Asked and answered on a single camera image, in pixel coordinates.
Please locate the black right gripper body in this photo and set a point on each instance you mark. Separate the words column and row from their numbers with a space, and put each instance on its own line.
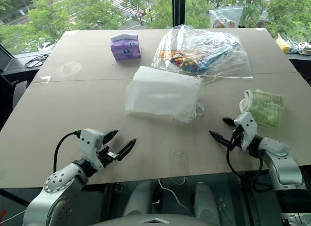
column 236, row 139

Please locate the grey right robot leg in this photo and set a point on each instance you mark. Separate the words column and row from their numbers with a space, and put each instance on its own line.
column 206, row 201

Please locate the grey left robot leg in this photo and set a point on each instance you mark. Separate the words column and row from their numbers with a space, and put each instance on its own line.
column 139, row 199

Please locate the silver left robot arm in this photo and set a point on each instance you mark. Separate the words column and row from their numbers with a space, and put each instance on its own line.
column 60, row 182

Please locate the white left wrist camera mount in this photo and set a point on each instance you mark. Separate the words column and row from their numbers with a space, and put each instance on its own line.
column 88, row 141

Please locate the clear bag of colourful bricks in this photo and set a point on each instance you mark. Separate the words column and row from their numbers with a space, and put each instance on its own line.
column 194, row 53

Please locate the grey robot leg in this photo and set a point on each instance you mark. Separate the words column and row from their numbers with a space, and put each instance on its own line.
column 206, row 201
column 139, row 199

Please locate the black window post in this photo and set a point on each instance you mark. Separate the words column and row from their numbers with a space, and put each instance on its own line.
column 178, row 7

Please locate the green white cloth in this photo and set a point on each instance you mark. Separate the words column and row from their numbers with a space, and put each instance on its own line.
column 267, row 107

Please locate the purple tissue pack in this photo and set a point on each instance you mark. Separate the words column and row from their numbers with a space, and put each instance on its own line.
column 125, row 49

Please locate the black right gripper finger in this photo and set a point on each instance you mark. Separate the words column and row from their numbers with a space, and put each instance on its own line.
column 229, row 120
column 218, row 137

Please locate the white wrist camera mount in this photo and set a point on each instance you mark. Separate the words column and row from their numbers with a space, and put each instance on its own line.
column 88, row 141
column 247, row 124

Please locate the yellow soft item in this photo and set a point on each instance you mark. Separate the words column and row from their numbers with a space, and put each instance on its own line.
column 282, row 43

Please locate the pile of pale cloths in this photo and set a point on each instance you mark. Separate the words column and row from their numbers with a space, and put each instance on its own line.
column 301, row 48

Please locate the grey robot torso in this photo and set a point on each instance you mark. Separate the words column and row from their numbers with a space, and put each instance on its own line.
column 155, row 220

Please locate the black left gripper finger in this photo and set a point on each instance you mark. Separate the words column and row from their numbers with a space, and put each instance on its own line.
column 109, row 136
column 126, row 148

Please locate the clear blue-edged zip bag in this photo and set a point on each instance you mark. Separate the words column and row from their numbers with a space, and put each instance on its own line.
column 223, row 15

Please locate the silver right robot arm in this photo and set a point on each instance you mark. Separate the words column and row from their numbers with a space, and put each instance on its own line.
column 286, row 167

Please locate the white car outside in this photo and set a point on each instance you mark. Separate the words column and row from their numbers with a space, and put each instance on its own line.
column 46, row 46

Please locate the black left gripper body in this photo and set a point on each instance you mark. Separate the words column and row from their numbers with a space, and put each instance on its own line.
column 107, row 156

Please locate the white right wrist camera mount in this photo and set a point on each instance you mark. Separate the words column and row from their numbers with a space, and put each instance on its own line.
column 247, row 124

